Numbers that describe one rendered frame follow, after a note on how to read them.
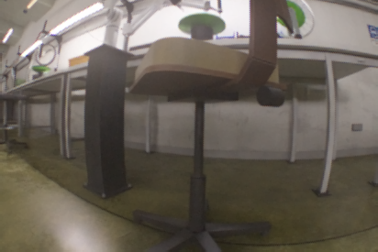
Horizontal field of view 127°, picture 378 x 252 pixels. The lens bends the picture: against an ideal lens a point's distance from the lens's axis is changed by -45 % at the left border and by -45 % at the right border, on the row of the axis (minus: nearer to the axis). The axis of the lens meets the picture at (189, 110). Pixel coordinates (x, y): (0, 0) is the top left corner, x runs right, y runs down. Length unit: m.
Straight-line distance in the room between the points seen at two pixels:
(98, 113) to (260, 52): 0.83
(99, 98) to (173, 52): 0.70
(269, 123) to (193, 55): 1.65
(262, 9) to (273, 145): 1.70
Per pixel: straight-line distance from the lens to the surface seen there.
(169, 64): 0.27
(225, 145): 1.91
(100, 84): 0.96
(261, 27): 0.33
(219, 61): 0.34
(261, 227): 0.72
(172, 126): 2.04
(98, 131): 0.95
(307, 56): 1.11
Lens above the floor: 0.48
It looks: 1 degrees up
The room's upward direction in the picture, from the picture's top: 1 degrees clockwise
